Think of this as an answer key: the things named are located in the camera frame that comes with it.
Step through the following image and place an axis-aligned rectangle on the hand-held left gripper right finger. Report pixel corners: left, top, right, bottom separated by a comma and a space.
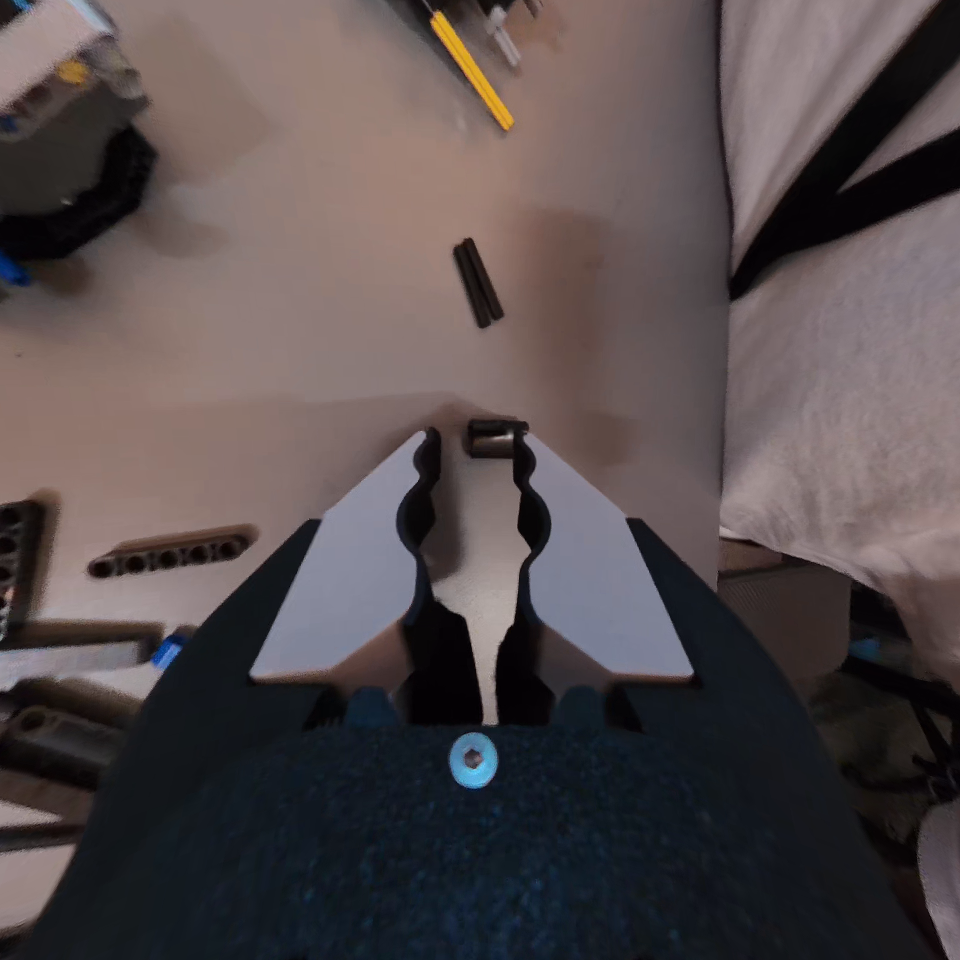
512, 433, 696, 685

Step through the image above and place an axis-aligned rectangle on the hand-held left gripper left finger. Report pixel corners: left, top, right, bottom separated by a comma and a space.
249, 426, 444, 685

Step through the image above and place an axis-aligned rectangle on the small black lego connector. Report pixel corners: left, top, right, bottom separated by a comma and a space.
466, 418, 530, 460

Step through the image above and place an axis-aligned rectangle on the dark lego beam with holes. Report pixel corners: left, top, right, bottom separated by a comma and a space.
86, 524, 261, 581

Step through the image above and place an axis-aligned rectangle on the grey lego beam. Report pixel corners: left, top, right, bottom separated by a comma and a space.
0, 621, 165, 691

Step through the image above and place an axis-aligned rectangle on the black lego beam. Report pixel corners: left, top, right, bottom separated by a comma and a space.
0, 498, 48, 640

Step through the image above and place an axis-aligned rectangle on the grey lego model black tread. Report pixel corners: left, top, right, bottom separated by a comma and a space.
0, 0, 160, 261

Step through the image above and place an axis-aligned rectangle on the yellow lego axle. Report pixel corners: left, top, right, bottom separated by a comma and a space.
429, 10, 516, 133

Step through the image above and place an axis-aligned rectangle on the white lego piece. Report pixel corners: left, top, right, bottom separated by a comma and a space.
486, 3, 523, 69

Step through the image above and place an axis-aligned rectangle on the person in white shirt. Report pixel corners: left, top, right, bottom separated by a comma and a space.
717, 0, 960, 960

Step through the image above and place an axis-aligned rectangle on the black shoulder strap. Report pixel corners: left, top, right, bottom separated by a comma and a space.
727, 0, 960, 303

